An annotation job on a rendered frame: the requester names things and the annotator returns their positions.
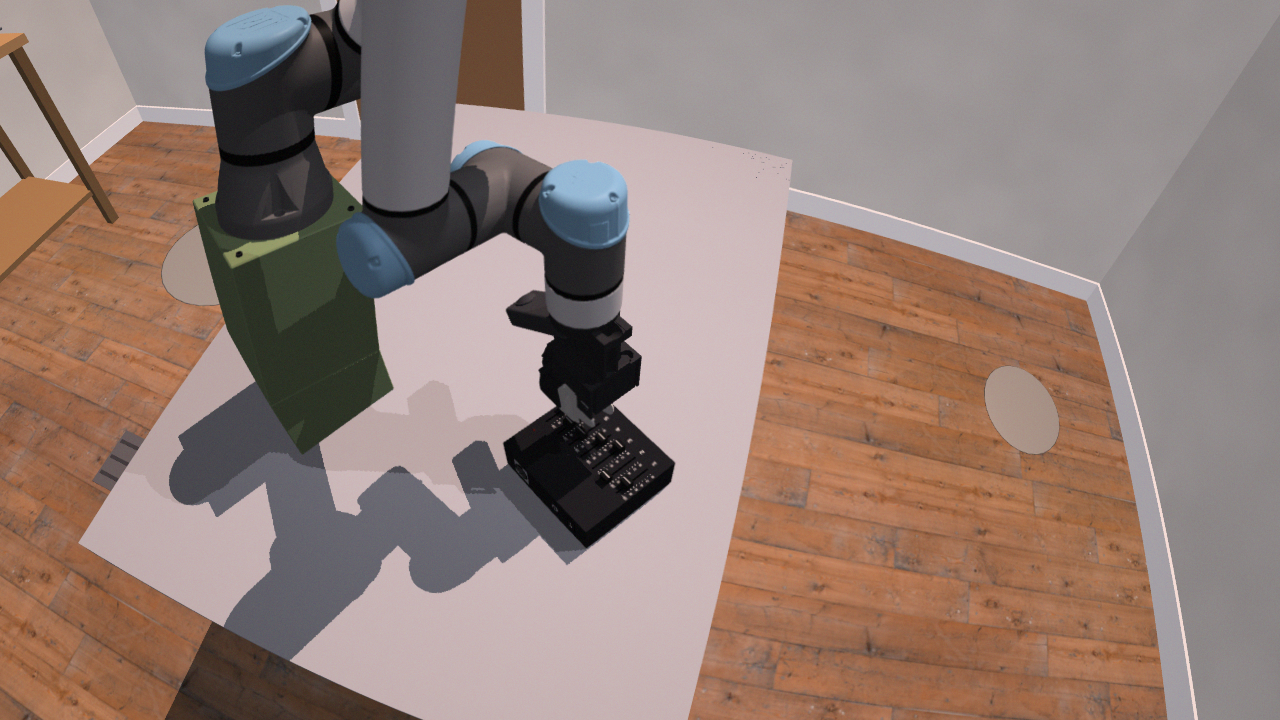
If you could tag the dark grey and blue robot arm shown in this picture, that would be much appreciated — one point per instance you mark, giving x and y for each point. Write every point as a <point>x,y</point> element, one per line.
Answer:
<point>269,71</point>

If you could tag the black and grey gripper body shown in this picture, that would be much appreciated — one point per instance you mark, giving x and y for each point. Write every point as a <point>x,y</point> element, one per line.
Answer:
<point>583,362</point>

